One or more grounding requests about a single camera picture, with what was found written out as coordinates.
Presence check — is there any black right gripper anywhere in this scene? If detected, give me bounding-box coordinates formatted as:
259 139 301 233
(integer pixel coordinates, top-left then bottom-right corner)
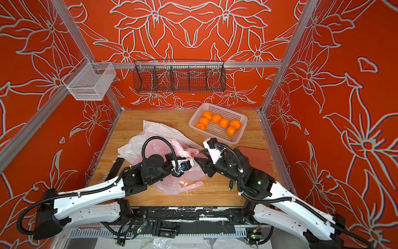
196 148 246 185

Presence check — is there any plain pink plastic bag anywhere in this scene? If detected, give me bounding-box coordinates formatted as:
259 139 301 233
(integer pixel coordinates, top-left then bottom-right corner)
145 139 205 195

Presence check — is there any pink printed plastic bag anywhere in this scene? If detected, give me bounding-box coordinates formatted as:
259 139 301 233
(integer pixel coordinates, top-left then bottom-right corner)
172 139 205 182

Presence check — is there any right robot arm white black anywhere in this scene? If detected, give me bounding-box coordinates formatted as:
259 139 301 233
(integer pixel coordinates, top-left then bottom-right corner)
195 138 373 249

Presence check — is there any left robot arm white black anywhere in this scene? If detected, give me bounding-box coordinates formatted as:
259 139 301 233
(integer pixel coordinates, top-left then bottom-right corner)
16 136 194 240

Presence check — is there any orange fruit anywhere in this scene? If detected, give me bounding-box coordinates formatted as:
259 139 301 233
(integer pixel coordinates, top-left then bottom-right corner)
226 126 236 137
211 114 222 124
199 116 210 127
230 119 241 130
195 123 206 131
203 111 213 120
219 118 230 129

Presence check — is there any white perforated plastic basket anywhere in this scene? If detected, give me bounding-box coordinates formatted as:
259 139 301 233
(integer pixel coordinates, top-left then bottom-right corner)
189 103 248 145

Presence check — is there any white plastic bag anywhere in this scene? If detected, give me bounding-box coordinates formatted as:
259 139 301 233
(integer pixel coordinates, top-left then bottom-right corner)
118 120 203 163

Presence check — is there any red plastic tool case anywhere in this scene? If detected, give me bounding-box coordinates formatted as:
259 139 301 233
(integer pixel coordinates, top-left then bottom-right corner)
238 146 274 176

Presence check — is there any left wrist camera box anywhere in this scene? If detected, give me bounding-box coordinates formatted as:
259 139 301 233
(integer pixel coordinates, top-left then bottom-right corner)
165 153 194 177

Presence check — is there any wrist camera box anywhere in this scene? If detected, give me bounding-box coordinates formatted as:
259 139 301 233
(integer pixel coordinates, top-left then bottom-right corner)
203 138 222 164
165 153 194 177

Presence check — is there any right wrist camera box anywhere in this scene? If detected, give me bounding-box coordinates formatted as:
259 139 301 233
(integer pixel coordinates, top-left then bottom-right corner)
203 138 222 164

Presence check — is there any green handled screwdriver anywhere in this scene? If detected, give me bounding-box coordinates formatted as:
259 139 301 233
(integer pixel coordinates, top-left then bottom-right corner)
229 180 234 190

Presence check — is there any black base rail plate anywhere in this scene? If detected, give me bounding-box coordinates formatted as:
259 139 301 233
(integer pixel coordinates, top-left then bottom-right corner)
105 205 271 239

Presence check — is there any black wire wall basket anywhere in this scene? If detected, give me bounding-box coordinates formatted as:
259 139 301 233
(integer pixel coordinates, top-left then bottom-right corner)
133 60 227 93

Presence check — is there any white wire wall basket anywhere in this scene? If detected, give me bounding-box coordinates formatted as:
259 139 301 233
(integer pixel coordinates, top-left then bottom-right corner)
62 57 116 101

